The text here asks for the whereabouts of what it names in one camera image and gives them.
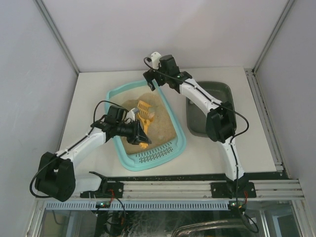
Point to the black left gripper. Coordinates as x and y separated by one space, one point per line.
136 132

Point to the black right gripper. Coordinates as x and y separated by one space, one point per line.
150 76

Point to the teal plastic litter box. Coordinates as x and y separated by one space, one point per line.
152 157

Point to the orange plastic litter scoop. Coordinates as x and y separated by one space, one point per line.
145 108

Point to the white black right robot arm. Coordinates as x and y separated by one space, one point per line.
223 123

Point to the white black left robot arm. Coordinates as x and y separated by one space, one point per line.
56 176

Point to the dark grey plastic bin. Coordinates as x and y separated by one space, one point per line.
196 119

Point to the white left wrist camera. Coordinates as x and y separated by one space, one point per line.
132 114

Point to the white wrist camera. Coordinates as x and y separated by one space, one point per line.
132 114
154 60

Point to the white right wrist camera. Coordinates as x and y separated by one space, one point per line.
154 60

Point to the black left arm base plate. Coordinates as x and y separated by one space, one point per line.
106 191

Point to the blue slotted cable duct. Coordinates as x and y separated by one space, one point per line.
134 205

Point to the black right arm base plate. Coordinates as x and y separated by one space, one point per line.
230 190

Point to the aluminium mounting rail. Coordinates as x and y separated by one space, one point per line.
198 190

